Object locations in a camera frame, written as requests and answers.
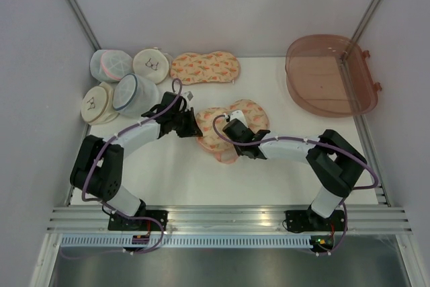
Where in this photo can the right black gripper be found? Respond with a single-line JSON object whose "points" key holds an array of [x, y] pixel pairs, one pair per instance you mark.
{"points": [[238, 151]]}

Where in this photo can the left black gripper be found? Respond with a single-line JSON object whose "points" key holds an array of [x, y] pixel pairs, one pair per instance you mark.
{"points": [[192, 128]]}

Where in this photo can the floral mesh laundry bag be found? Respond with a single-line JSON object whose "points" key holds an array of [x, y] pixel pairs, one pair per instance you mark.
{"points": [[218, 126]]}

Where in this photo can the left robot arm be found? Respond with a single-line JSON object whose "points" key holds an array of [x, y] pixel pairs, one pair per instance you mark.
{"points": [[99, 163]]}

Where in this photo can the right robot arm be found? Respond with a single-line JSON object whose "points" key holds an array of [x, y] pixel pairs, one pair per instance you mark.
{"points": [[336, 164]]}

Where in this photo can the white mesh bag blue trim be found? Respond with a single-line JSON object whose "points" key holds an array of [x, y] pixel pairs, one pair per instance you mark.
{"points": [[135, 95]]}

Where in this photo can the beige round bag rear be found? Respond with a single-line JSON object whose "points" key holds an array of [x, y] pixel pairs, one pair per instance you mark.
{"points": [[152, 64]]}

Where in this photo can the beige round bag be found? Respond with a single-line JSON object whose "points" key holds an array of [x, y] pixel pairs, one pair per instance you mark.
{"points": [[97, 105], [152, 64]]}

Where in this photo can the beige round bag front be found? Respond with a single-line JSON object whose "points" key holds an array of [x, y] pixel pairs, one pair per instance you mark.
{"points": [[97, 105]]}

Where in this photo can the white mesh bag pink trim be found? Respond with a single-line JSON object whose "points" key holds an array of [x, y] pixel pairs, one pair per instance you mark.
{"points": [[110, 65]]}

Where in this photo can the pink transparent plastic basket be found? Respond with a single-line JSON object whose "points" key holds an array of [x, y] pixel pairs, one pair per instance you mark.
{"points": [[328, 75]]}

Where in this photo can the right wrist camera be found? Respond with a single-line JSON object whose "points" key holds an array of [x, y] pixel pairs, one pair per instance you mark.
{"points": [[237, 115]]}

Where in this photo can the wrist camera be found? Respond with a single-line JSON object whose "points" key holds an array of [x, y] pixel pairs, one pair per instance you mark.
{"points": [[188, 95], [237, 115]]}

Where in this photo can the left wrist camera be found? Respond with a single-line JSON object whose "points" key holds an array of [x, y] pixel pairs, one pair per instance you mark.
{"points": [[188, 95]]}

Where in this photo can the white slotted cable duct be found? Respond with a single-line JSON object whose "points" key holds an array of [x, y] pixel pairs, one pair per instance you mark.
{"points": [[188, 241]]}

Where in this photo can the left aluminium frame post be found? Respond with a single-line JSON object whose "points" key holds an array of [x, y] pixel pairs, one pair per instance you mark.
{"points": [[83, 24]]}

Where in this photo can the aluminium frame post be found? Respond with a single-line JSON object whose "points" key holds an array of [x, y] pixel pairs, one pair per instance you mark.
{"points": [[376, 1], [83, 24]]}

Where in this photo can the right aluminium frame post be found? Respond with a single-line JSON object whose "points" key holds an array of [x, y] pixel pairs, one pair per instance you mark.
{"points": [[376, 1]]}

